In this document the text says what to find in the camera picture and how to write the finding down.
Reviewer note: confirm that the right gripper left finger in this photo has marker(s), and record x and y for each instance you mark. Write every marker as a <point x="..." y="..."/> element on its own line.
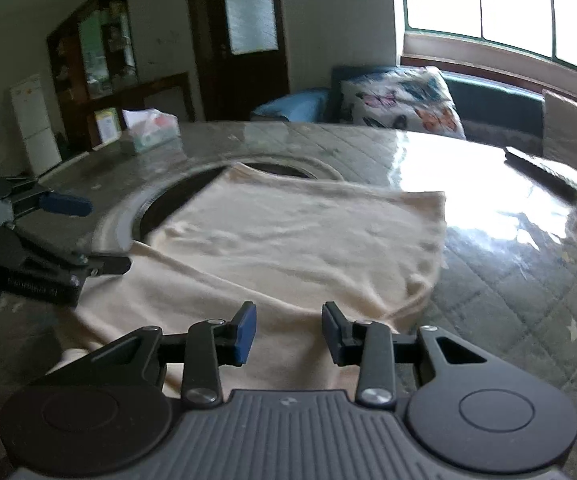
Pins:
<point x="210" y="345"/>

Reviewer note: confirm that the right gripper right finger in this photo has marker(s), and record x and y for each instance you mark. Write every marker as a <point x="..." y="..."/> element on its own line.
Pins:
<point x="367" y="345"/>

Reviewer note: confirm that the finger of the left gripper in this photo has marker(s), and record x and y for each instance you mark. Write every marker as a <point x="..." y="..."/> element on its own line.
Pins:
<point x="39" y="271"/>
<point x="26" y="195"/>

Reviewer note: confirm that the cream knit garment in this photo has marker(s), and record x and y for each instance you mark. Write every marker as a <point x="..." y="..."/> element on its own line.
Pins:
<point x="289" y="246"/>

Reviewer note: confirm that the white refrigerator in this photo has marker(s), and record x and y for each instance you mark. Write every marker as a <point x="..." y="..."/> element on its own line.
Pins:
<point x="34" y="125"/>

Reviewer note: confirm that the tissue box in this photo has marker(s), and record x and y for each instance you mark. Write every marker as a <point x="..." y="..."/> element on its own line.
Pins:
<point x="147" y="129"/>

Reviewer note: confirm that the black round induction cooktop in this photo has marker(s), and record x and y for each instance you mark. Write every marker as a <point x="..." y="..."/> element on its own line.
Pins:
<point x="154" y="211"/>

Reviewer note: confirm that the dark wooden display cabinet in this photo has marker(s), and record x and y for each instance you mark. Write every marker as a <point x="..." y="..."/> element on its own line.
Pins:
<point x="96" y="78"/>

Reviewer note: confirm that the black remote control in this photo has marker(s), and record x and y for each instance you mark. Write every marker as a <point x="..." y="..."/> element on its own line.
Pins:
<point x="529" y="166"/>

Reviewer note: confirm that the blue sofa cushion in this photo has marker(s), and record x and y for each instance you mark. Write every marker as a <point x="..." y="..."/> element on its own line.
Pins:
<point x="303" y="106"/>

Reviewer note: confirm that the butterfly print pillow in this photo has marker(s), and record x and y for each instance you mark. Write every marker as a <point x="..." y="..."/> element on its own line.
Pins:
<point x="412" y="99"/>

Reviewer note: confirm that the teal sofa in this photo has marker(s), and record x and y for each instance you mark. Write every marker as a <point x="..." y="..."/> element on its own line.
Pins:
<point x="491" y="112"/>

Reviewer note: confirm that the dark wooden door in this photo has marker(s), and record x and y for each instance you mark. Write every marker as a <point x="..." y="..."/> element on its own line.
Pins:
<point x="240" y="55"/>

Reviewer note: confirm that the white plain pillow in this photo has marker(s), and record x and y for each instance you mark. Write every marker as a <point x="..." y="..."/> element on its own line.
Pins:
<point x="560" y="129"/>

